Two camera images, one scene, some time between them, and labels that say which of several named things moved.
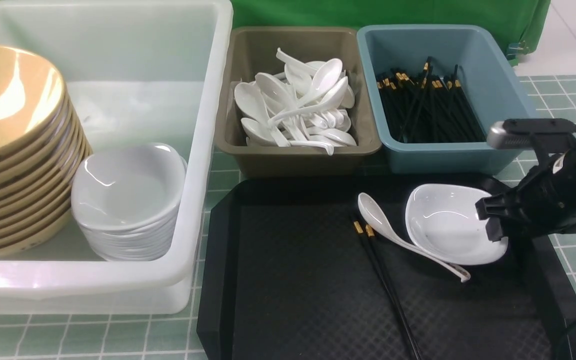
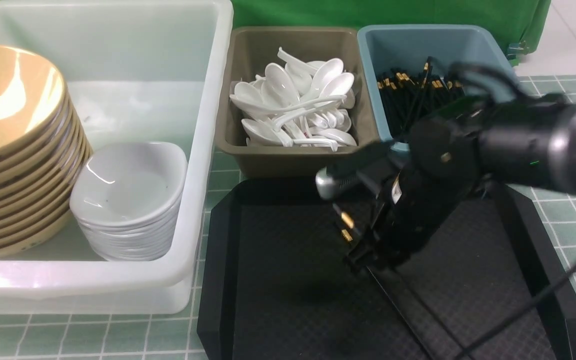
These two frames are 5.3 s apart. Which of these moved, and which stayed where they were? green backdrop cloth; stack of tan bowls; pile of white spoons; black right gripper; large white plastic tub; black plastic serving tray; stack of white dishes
Moved: black right gripper
Stayed: green backdrop cloth; large white plastic tub; pile of white spoons; black plastic serving tray; stack of tan bowls; stack of white dishes
